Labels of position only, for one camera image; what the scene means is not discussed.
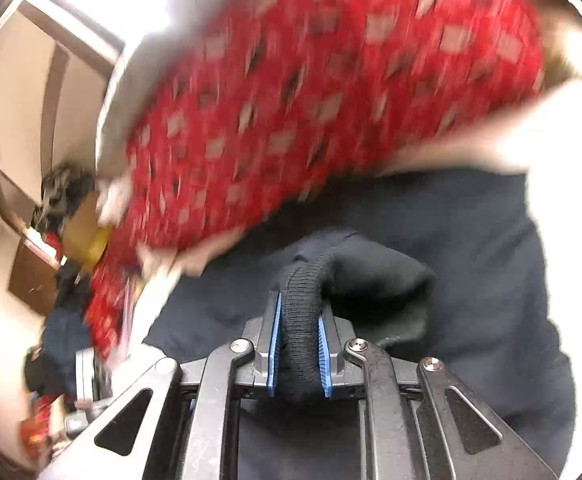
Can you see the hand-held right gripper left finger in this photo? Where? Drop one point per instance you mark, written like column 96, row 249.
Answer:
column 272, row 350

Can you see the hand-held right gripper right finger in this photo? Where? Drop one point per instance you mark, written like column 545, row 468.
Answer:
column 325, row 355

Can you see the dark navy sweatshirt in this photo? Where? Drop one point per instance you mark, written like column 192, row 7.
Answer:
column 471, row 270

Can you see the pile of dark clothes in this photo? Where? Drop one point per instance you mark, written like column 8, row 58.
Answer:
column 61, row 320

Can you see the wooden door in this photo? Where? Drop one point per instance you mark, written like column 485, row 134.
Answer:
column 28, row 280

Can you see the red patterned blanket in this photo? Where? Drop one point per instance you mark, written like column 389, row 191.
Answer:
column 291, row 110

